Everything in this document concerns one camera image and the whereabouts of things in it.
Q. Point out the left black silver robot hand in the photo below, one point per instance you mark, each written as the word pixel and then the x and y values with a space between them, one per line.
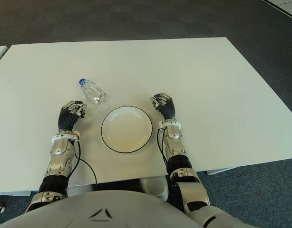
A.
pixel 67 118

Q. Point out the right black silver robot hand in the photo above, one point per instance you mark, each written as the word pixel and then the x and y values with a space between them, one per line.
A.
pixel 168 109

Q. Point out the clear bottle with blue cap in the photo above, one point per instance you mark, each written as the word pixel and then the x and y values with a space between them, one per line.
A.
pixel 93 93

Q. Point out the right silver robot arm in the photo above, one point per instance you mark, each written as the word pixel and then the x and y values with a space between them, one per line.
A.
pixel 177 147

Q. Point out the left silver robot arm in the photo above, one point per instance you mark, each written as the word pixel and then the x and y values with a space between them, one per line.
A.
pixel 60 152

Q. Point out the white plate with black rim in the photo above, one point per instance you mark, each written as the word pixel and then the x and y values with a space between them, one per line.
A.
pixel 127 130

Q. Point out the white robot leg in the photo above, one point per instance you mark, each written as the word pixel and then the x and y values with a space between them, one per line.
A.
pixel 155 187

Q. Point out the grey robot torso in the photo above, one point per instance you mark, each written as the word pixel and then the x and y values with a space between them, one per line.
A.
pixel 100 209

